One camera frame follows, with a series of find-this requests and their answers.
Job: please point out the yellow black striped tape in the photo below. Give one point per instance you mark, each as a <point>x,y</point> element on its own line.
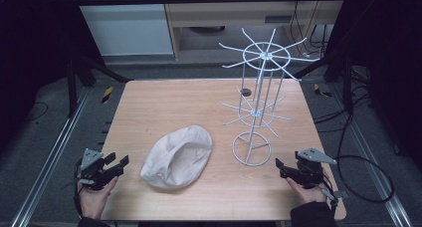
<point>321,91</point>
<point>106,94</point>

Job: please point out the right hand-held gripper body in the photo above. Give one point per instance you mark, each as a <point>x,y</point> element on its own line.
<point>309,170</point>

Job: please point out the white cabinet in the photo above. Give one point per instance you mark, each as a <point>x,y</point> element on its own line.
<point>126,24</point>

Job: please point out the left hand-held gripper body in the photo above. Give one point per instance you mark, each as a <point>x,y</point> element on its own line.
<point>94,174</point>

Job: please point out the black round table grommet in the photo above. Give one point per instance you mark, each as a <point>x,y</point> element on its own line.
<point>246,92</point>

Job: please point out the white cloth hat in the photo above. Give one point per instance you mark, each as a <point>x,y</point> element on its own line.
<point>177,157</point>

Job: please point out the wooden background desk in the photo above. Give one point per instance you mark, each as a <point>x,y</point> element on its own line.
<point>232,18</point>

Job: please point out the aluminium floor rail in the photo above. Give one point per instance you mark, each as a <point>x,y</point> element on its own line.
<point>371,160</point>
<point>49,157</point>

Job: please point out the black metal stand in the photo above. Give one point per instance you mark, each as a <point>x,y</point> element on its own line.
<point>77,82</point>
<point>345,77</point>

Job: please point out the person's right hand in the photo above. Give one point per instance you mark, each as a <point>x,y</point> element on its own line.
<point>307,191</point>

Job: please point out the person's left hand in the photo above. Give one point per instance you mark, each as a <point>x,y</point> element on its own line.
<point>93,197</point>

